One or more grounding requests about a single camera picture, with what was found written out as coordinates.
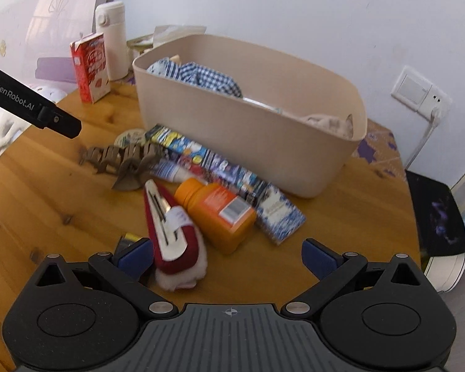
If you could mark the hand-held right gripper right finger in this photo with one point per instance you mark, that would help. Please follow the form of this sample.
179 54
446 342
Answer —
319 257

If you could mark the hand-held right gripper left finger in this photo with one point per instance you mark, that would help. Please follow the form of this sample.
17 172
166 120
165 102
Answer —
137 257

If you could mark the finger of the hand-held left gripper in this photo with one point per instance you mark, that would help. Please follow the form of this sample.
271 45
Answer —
15 95

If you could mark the black yellow small item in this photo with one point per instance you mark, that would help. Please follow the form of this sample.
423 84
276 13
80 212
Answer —
124 242

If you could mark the red white plush slipper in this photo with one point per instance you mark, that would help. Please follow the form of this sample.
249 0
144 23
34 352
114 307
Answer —
186 248

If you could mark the blue white patterned box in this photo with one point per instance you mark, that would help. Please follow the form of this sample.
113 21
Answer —
279 213

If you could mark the orange bottle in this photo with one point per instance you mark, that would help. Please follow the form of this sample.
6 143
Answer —
217 217

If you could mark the white tube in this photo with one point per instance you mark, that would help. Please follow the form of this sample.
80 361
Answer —
170 172

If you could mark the brown dinosaur skeleton model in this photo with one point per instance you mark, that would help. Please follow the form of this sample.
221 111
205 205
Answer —
116 155

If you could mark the long colourful printed box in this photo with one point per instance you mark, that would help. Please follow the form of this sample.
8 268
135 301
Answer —
201 159

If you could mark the round printed badge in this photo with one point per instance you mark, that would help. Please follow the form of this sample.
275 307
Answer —
130 137

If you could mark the white plush fox toy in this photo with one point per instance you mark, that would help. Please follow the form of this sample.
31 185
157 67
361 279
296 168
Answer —
325 122

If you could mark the beige plastic storage basket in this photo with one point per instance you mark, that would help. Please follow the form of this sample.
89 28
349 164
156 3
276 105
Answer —
236 143

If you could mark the blue checkered cloth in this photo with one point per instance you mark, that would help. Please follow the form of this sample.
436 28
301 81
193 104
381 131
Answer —
201 75

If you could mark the wooden desktop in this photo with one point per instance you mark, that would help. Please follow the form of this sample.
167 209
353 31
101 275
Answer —
62 209

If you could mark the white long plush toy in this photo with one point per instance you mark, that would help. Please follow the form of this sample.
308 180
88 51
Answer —
0 131

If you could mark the purple pillow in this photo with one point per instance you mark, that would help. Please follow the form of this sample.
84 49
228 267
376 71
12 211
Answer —
54 68

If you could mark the pink bed headboard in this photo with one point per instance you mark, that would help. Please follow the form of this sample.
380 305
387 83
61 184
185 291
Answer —
54 15

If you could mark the red milk carton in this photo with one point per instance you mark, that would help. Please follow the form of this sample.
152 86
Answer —
89 69

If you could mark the white thermos bottle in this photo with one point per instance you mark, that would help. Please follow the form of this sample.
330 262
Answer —
114 46

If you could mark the purple flower table mat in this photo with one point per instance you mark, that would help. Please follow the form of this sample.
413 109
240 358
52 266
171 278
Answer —
376 151

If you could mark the black purple printed pad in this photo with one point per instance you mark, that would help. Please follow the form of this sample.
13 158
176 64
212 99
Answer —
434 209

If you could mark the white stool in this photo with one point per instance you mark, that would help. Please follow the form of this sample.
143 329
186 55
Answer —
445 271

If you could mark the green printed packet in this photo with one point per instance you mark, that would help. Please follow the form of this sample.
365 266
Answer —
137 42

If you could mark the white wall switch socket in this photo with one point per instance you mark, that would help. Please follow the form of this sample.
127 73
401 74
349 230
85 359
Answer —
410 87

